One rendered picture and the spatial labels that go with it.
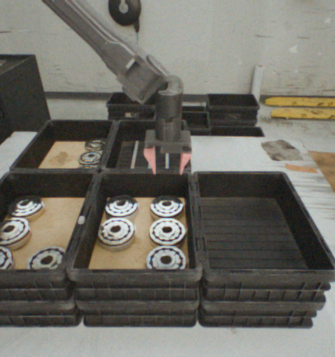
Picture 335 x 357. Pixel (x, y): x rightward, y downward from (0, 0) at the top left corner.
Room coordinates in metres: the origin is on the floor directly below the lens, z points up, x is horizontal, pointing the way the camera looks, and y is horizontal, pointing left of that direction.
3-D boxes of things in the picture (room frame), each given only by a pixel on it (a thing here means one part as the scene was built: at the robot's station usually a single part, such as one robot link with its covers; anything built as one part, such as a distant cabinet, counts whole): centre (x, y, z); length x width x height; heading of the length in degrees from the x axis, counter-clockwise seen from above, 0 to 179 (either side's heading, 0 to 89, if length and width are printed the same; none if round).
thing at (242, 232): (0.60, -0.23, 0.87); 0.40 x 0.30 x 0.11; 0
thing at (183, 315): (0.60, 0.07, 0.76); 0.40 x 0.30 x 0.12; 0
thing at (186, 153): (0.60, -0.02, 1.10); 0.07 x 0.07 x 0.09; 0
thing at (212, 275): (0.60, -0.23, 0.92); 0.40 x 0.30 x 0.02; 0
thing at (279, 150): (1.34, -0.57, 0.71); 0.22 x 0.19 x 0.01; 177
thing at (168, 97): (0.61, 0.00, 1.24); 0.07 x 0.06 x 0.07; 176
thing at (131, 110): (2.38, 0.29, 0.37); 0.40 x 0.30 x 0.45; 87
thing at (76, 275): (0.60, 0.07, 0.92); 0.40 x 0.30 x 0.02; 0
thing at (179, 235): (0.60, 0.00, 0.86); 0.10 x 0.10 x 0.01
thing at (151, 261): (0.49, 0.01, 0.86); 0.10 x 0.10 x 0.01
